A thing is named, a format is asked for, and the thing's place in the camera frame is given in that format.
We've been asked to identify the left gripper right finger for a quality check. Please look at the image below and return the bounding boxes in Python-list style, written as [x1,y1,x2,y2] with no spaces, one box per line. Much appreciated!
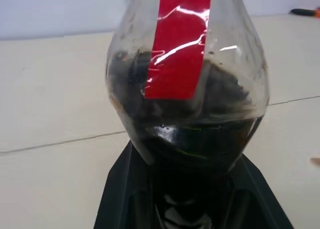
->
[224,153,295,229]

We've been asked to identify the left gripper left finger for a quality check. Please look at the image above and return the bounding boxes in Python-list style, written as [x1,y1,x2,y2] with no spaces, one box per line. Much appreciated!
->
[93,140,161,229]

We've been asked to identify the cola bottle with yellow cap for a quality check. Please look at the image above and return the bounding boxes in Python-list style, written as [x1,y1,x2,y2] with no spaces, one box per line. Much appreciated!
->
[104,0,273,229]

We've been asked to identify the orange and black pliers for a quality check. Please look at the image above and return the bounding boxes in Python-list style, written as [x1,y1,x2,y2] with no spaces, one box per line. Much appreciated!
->
[289,8,320,18]

